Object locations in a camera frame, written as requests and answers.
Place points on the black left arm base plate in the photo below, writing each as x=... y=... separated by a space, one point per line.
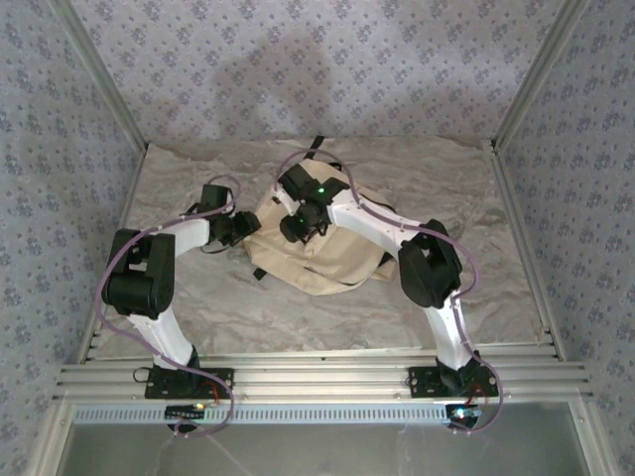
x=218 y=384

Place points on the aluminium frame leg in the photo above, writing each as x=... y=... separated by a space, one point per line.
x=52 y=441
x=593 y=441

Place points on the grey metal panel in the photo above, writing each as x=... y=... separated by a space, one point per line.
x=317 y=456

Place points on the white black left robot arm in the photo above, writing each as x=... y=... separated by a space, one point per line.
x=164 y=332

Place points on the aluminium frame post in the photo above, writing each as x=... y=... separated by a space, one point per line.
x=537 y=74
x=105 y=74

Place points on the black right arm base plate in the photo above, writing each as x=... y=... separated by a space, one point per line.
x=426 y=384

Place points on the small circuit board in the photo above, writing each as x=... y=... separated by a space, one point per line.
x=186 y=411
x=464 y=414

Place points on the wide aluminium base rail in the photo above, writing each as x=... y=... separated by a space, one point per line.
x=317 y=377

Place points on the aluminium side rail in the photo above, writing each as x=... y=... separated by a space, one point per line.
x=130 y=188
x=507 y=188

